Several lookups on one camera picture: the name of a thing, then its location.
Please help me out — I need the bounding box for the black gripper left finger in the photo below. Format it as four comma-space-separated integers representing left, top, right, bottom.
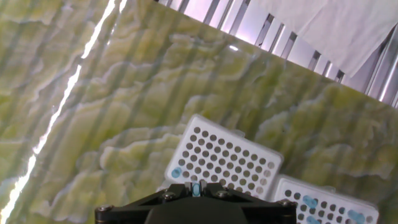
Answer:
95, 182, 192, 224

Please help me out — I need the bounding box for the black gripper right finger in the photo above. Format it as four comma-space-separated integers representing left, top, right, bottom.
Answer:
200, 180, 298, 224

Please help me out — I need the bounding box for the white pipette tip rack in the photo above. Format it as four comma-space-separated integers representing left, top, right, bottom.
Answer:
164, 113, 284, 202
272, 174, 381, 224

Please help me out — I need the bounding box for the green marble pattern mat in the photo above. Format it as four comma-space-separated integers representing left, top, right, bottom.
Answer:
0, 0, 398, 224

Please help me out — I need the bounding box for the white paper sheet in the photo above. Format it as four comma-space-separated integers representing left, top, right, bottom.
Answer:
248, 0, 398, 78

